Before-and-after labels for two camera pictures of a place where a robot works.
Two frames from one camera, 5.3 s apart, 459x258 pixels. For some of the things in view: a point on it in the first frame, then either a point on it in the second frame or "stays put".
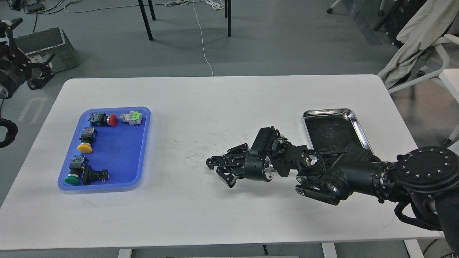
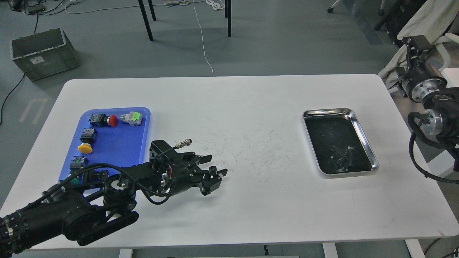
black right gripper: (259, 166) to (420, 79)
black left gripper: (15, 67) to (174, 171)
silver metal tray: (333, 128) stays put
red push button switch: (102, 120) stays put
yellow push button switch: (89, 135) stays put
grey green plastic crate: (37, 47) stays put
